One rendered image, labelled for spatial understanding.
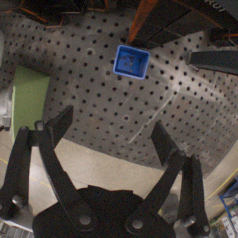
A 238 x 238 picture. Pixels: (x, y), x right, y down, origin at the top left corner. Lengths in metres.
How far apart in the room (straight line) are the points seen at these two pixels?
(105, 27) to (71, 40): 0.14
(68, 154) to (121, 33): 1.55
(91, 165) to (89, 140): 1.16
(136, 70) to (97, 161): 1.39
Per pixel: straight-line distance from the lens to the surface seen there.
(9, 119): 0.53
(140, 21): 0.24
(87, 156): 1.67
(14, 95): 0.42
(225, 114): 0.84
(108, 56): 0.51
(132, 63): 0.51
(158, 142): 0.18
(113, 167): 1.76
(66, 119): 0.17
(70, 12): 0.57
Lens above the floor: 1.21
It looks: 65 degrees down
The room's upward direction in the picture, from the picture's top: 180 degrees counter-clockwise
